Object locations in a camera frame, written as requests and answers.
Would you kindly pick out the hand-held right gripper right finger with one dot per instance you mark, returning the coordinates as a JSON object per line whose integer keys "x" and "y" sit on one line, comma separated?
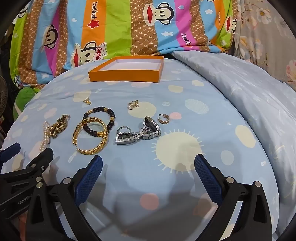
{"x": 207, "y": 178}

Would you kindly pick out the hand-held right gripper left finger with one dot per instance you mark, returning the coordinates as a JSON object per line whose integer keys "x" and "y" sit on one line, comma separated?
{"x": 90, "y": 178}

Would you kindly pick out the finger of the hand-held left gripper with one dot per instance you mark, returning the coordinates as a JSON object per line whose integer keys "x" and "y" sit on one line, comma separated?
{"x": 34, "y": 160}
{"x": 10, "y": 150}

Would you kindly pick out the gold braided bangle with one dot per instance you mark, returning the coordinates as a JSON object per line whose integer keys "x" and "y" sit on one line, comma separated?
{"x": 101, "y": 146}
{"x": 79, "y": 129}

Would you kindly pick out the silver metal wristwatch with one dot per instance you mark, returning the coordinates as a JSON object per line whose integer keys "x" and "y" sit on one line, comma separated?
{"x": 138, "y": 133}

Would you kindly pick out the gold hoop earring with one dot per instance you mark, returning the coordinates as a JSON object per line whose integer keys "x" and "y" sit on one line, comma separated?
{"x": 163, "y": 119}

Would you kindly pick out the pearl clip earring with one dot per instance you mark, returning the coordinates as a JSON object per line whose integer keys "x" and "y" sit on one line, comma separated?
{"x": 133, "y": 105}

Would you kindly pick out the orange cardboard box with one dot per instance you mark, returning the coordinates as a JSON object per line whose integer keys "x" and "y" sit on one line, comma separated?
{"x": 126, "y": 74}

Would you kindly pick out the white electric fan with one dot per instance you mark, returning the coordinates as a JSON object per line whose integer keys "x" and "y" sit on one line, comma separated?
{"x": 2, "y": 97}

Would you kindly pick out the small gold heart earring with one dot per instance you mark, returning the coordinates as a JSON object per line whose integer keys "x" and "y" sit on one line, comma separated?
{"x": 87, "y": 101}

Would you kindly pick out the blue spotted bedsheet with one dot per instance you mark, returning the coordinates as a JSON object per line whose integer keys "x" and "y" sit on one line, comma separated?
{"x": 180, "y": 104}

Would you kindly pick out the pale blue quilt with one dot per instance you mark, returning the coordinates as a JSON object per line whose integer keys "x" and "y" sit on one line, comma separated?
{"x": 254, "y": 104}

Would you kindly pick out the striped monkey print blanket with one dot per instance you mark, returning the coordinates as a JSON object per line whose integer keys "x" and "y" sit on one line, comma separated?
{"x": 115, "y": 27}

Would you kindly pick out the grey floral cloth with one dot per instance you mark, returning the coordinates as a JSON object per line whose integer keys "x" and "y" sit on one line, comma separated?
{"x": 261, "y": 34}

